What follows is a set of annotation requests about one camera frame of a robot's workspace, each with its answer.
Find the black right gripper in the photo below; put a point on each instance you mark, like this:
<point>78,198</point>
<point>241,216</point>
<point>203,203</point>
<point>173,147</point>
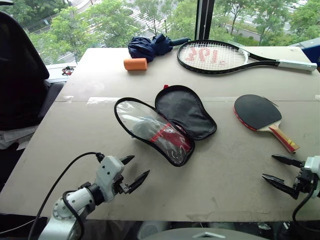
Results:
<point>305,181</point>

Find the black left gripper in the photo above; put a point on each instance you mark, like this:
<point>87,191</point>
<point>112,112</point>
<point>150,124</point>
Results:
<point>119,186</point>

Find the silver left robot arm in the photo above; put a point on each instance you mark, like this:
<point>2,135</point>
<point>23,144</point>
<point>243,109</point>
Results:
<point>75,198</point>

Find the black rubber table tennis paddle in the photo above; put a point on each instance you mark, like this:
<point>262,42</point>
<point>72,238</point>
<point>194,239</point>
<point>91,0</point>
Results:
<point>255,110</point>

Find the open black paddle case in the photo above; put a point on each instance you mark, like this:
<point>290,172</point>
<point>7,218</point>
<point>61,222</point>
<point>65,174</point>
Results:
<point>186,112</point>

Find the black white tennis racket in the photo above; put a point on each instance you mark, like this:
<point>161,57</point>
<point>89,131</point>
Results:
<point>296,65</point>

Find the orange foam cylinder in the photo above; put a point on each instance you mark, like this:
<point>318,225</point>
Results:
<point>136,64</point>

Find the small red black clip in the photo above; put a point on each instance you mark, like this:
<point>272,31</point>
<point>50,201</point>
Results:
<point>68,71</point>

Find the navy blue folded umbrella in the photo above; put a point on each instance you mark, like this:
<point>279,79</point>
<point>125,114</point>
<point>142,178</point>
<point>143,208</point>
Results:
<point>145,48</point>

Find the white paper stack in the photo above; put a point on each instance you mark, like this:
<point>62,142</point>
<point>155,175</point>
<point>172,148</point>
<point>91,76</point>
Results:
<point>15,137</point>

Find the blue box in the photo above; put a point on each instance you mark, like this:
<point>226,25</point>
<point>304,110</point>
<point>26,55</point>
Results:
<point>312,50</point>

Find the black office chair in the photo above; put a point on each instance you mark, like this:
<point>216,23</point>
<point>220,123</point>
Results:
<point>20,75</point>

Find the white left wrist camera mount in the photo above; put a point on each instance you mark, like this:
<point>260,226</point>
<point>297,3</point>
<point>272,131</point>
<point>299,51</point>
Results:
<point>109,170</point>

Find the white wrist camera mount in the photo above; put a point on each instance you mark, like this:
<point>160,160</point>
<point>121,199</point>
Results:
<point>314,162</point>
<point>109,170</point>

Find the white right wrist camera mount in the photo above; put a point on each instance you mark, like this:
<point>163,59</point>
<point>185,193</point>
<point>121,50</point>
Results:
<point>314,162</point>

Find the black window frame post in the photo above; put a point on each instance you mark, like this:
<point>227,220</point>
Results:
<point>203,17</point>

